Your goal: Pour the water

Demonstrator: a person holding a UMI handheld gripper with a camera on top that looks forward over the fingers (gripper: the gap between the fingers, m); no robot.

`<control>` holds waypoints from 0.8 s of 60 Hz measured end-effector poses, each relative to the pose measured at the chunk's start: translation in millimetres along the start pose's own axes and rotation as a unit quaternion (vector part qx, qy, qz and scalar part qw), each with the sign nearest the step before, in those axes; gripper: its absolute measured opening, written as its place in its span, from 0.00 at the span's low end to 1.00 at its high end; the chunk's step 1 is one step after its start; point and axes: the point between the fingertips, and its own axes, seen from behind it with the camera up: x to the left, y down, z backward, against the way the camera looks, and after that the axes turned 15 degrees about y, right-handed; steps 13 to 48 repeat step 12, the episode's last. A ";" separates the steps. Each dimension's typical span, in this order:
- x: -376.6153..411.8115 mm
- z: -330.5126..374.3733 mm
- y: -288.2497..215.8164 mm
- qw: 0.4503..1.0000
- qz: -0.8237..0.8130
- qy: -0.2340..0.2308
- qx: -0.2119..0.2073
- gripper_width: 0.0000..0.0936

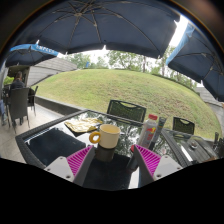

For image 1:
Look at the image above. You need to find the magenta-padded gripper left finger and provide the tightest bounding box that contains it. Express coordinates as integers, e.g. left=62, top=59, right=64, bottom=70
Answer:
left=43, top=144, right=98, bottom=187

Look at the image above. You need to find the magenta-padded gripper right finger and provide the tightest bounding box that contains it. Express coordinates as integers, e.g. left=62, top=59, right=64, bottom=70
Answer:
left=132, top=143, right=184, bottom=188

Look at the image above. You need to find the clear red-capped drink bottle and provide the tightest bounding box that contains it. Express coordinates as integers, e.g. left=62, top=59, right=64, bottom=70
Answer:
left=137, top=113, right=159, bottom=150

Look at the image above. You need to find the yellow crumpled wrapper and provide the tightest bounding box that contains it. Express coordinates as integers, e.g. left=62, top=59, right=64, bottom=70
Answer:
left=64, top=117, right=104, bottom=134

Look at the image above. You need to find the grey upright tube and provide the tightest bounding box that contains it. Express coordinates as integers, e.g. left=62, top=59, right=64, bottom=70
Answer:
left=152, top=116, right=168, bottom=148

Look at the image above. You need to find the black mesh-back chair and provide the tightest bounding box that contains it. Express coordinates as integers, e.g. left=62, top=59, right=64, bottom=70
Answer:
left=106, top=99, right=148, bottom=123
left=172, top=116, right=196, bottom=136

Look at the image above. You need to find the dark wicker chair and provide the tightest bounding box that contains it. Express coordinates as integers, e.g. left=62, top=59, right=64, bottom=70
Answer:
left=7, top=87, right=31, bottom=130
left=28, top=85, right=40, bottom=117

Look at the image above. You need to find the grey roofed building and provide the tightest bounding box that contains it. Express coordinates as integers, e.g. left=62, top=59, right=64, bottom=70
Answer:
left=194, top=86, right=224, bottom=118
left=25, top=56, right=78, bottom=88

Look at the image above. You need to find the person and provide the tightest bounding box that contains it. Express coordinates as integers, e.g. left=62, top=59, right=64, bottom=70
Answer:
left=9, top=70, right=26, bottom=91

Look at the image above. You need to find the navy umbrella with light-blue edge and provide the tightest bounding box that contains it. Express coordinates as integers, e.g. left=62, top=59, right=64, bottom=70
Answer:
left=165, top=22, right=224, bottom=103

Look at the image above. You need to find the navy umbrella with lettered trim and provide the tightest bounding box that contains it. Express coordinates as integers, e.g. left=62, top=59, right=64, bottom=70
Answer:
left=4, top=43, right=60, bottom=68

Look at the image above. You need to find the navy blue patio umbrella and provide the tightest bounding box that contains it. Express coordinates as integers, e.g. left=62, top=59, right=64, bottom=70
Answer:
left=9, top=0, right=181, bottom=60

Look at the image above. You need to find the cream mug with yellow handle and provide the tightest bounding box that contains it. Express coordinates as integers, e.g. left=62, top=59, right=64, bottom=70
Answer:
left=88, top=123, right=121, bottom=150

